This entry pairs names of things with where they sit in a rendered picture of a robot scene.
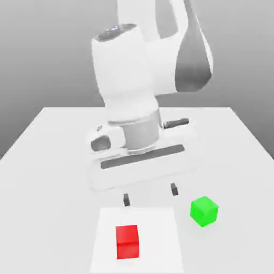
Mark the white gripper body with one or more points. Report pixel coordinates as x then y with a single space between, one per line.
139 171

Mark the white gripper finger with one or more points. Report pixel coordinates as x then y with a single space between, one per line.
126 199
174 189

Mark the small green cube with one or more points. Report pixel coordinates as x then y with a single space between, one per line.
204 211

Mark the small red cube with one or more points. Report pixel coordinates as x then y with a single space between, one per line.
127 241

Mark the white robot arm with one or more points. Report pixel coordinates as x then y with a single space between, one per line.
128 70

